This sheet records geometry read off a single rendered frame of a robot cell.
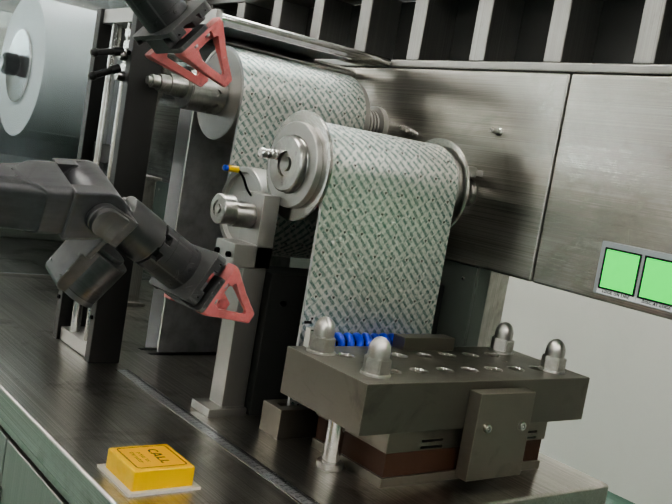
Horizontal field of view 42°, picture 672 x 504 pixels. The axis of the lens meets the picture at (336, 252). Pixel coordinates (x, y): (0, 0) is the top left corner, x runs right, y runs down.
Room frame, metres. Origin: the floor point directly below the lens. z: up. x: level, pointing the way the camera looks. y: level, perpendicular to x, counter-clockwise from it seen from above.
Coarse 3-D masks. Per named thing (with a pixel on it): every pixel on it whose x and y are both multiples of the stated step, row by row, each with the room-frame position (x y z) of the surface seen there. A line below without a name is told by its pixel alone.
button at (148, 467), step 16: (112, 448) 0.91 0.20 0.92; (128, 448) 0.92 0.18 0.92; (144, 448) 0.92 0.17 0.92; (160, 448) 0.93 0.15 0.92; (112, 464) 0.90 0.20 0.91; (128, 464) 0.87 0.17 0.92; (144, 464) 0.88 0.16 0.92; (160, 464) 0.89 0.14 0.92; (176, 464) 0.89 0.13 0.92; (128, 480) 0.86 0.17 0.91; (144, 480) 0.86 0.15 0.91; (160, 480) 0.87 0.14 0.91; (176, 480) 0.89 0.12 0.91; (192, 480) 0.90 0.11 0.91
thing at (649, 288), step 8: (648, 264) 1.10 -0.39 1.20; (656, 264) 1.09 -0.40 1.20; (664, 264) 1.09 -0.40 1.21; (648, 272) 1.10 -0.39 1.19; (656, 272) 1.09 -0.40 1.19; (664, 272) 1.08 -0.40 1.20; (648, 280) 1.10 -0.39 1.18; (656, 280) 1.09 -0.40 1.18; (664, 280) 1.08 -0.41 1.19; (640, 288) 1.11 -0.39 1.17; (648, 288) 1.10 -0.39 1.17; (656, 288) 1.09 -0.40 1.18; (664, 288) 1.08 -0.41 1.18; (640, 296) 1.11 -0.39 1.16; (648, 296) 1.10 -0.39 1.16; (656, 296) 1.09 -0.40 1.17; (664, 296) 1.08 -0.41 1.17
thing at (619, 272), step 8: (608, 256) 1.15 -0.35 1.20; (616, 256) 1.14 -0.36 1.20; (624, 256) 1.13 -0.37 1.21; (632, 256) 1.12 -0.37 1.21; (608, 264) 1.15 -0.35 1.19; (616, 264) 1.14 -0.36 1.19; (624, 264) 1.13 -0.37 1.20; (632, 264) 1.12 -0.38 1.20; (608, 272) 1.15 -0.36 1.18; (616, 272) 1.14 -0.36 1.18; (624, 272) 1.13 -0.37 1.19; (632, 272) 1.12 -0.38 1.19; (608, 280) 1.14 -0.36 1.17; (616, 280) 1.14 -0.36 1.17; (624, 280) 1.13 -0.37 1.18; (632, 280) 1.12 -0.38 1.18; (608, 288) 1.14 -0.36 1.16; (616, 288) 1.13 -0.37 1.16; (624, 288) 1.12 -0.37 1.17; (632, 288) 1.12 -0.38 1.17
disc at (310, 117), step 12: (288, 120) 1.20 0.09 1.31; (300, 120) 1.18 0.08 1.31; (312, 120) 1.16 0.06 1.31; (324, 132) 1.14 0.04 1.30; (324, 144) 1.13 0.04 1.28; (324, 156) 1.13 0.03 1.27; (324, 168) 1.13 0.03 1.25; (324, 180) 1.12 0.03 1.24; (324, 192) 1.12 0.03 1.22; (312, 204) 1.14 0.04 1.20; (288, 216) 1.17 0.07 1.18; (300, 216) 1.15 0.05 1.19
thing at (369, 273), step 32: (320, 224) 1.13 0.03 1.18; (352, 224) 1.16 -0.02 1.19; (384, 224) 1.20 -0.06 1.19; (416, 224) 1.23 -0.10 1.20; (448, 224) 1.27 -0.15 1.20; (320, 256) 1.14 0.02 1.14; (352, 256) 1.17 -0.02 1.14; (384, 256) 1.20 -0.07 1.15; (416, 256) 1.24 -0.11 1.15; (320, 288) 1.14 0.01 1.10; (352, 288) 1.17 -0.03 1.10; (384, 288) 1.21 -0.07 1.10; (416, 288) 1.25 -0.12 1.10; (352, 320) 1.18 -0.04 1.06; (384, 320) 1.21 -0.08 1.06; (416, 320) 1.25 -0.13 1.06
